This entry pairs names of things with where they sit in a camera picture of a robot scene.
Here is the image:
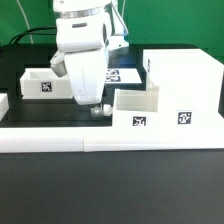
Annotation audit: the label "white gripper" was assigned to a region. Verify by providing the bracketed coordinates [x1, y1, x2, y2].
[64, 48, 108, 117]

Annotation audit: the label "white front drawer tray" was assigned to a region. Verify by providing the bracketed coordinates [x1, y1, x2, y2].
[102, 89, 159, 128]

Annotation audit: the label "white drawer tray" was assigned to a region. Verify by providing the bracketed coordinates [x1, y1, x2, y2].
[20, 68, 73, 99]
[102, 89, 159, 128]

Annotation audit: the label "white drawer cabinet box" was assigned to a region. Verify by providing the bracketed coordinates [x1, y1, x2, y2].
[143, 49, 224, 127]

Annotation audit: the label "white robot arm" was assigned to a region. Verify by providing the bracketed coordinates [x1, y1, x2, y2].
[50, 0, 128, 116]

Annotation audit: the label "white rear drawer tray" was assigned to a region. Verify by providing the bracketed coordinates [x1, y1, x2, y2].
[20, 68, 73, 99]

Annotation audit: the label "white U-shaped fence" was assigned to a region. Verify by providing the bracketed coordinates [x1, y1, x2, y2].
[0, 93, 224, 153]

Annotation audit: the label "marker tag sheet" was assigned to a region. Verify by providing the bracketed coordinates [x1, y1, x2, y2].
[106, 68, 141, 84]

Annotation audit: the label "black cables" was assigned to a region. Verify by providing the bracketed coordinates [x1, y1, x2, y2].
[8, 26, 58, 46]

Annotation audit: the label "thin white cable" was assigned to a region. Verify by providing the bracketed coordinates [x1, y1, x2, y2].
[14, 0, 34, 45]

